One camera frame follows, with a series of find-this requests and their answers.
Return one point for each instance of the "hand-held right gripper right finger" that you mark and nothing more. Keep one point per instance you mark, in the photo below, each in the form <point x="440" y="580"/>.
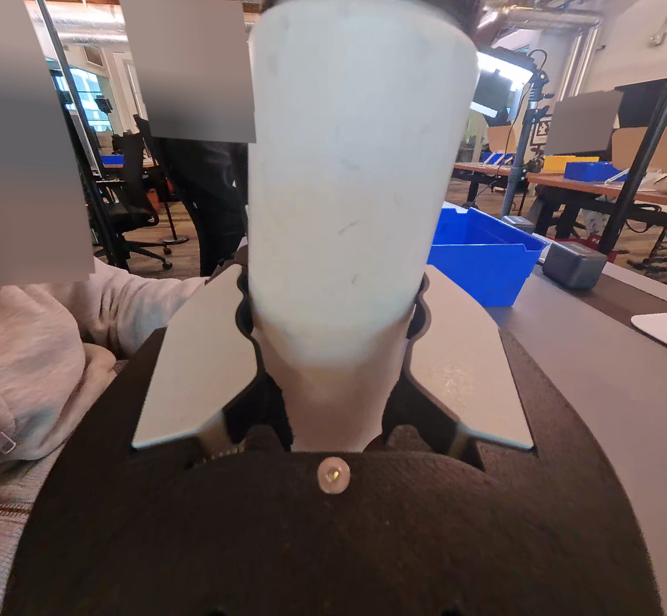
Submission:
<point x="464" y="366"/>

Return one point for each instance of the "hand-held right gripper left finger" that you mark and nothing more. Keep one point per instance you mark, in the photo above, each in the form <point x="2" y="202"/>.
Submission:
<point x="198" y="366"/>

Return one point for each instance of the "white bottle black cap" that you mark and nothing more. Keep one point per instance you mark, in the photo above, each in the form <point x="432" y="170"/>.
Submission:
<point x="354" y="157"/>

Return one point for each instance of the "person's left forearm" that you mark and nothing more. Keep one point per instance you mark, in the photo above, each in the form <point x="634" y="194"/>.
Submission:
<point x="151" y="303"/>

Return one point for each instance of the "grey desk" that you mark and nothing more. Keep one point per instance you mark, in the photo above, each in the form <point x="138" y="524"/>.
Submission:
<point x="599" y="392"/>

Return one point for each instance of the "blue bin white tag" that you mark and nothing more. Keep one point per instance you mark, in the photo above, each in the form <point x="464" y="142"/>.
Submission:
<point x="484" y="272"/>

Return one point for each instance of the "small grey box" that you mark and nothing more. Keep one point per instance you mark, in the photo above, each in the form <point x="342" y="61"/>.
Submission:
<point x="573" y="264"/>
<point x="518" y="223"/>

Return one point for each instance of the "wooden office table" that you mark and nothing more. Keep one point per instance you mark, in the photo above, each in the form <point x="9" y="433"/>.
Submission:
<point x="573" y="183"/>
<point x="484" y="168"/>

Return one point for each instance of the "yellow plastic bin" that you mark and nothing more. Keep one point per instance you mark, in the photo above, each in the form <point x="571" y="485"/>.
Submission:
<point x="568" y="164"/>

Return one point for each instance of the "black light stand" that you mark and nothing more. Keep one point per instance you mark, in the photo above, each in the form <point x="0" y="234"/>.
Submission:
<point x="526" y="147"/>

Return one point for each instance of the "small blue bin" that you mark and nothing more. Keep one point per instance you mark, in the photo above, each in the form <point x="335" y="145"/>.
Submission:
<point x="594" y="170"/>

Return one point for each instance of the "small marker tag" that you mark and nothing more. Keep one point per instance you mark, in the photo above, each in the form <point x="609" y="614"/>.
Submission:
<point x="542" y="129"/>

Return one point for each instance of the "black round-base pole stand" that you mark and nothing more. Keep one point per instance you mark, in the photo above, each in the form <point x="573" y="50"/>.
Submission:
<point x="641" y="168"/>

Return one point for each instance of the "black slanted pole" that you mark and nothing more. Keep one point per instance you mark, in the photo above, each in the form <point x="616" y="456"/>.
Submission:
<point x="78" y="121"/>

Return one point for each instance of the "LED light panel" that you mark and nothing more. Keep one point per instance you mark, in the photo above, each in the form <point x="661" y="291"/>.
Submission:
<point x="500" y="84"/>

